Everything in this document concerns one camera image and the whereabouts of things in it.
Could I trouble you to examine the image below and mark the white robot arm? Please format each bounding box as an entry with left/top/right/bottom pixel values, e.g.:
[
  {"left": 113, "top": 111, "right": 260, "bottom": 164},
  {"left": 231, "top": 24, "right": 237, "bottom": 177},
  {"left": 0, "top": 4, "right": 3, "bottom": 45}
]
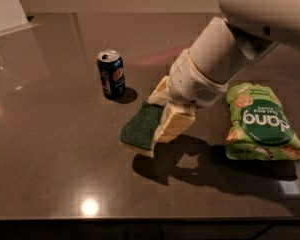
[{"left": 149, "top": 0, "right": 300, "bottom": 143}]

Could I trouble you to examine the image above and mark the blue Pepsi soda can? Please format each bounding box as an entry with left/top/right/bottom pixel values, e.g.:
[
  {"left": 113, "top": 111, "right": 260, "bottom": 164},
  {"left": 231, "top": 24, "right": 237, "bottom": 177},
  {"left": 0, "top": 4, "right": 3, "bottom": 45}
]
[{"left": 97, "top": 49, "right": 126, "bottom": 99}]

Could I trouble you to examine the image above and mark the green rice chips bag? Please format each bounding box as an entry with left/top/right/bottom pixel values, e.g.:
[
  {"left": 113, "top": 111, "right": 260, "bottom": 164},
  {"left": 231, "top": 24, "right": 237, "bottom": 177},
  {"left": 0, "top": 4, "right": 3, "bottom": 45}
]
[{"left": 226, "top": 83, "right": 300, "bottom": 161}]

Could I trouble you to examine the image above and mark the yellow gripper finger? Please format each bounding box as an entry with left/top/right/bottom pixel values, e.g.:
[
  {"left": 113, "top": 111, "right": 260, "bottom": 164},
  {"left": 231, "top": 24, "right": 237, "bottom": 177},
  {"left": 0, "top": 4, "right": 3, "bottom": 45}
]
[
  {"left": 148, "top": 76, "right": 170, "bottom": 106},
  {"left": 154, "top": 103, "right": 195, "bottom": 143}
]

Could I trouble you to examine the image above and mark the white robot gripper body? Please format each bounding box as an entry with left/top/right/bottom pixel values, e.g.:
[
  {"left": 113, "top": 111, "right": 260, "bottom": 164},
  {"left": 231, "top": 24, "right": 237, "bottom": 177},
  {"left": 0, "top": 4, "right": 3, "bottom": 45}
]
[{"left": 168, "top": 49, "right": 228, "bottom": 108}]

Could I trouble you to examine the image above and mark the green and yellow sponge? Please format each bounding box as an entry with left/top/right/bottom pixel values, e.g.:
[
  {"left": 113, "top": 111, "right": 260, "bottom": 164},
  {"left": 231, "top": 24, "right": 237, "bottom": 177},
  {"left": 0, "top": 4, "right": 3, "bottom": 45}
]
[{"left": 120, "top": 101, "right": 163, "bottom": 157}]

